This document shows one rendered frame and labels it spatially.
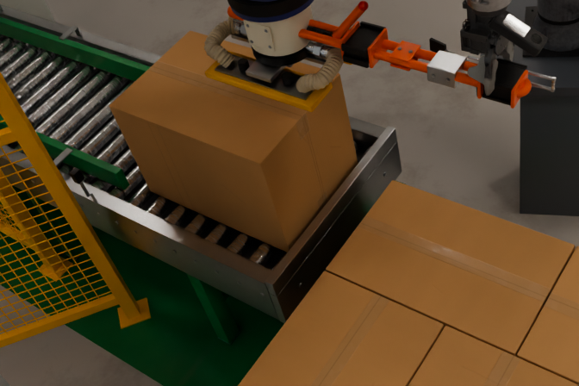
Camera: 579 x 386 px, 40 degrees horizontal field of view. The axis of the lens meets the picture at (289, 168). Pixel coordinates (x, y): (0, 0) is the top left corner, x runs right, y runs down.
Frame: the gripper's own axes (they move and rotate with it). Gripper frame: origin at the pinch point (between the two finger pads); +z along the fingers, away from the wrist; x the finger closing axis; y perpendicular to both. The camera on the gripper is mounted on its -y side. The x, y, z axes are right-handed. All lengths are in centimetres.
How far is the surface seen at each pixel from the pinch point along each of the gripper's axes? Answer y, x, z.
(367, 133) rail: 62, -28, 65
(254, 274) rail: 61, 36, 65
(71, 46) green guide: 200, -19, 61
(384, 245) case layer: 35, 7, 71
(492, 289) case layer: 1, 7, 71
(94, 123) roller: 166, 5, 70
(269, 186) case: 59, 22, 40
